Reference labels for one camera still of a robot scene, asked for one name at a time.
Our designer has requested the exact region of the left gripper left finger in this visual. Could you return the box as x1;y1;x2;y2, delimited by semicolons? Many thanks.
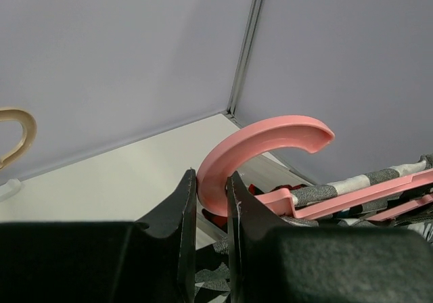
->
1;169;196;302

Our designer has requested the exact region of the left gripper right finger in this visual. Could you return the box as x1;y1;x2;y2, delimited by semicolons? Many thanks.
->
227;174;432;302

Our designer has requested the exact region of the grey black plaid shirt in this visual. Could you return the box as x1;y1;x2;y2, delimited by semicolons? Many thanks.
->
194;154;432;302

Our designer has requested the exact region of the red black plaid shirt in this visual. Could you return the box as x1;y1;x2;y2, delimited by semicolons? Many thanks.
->
202;183;305;226

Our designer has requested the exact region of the pink plastic hanger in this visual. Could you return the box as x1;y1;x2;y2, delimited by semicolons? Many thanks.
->
196;114;433;221

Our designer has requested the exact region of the beige plastic hanger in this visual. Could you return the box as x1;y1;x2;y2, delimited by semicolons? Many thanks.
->
0;106;38;171

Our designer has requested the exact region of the clear plastic bin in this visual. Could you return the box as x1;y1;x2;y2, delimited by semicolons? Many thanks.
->
196;153;313;249

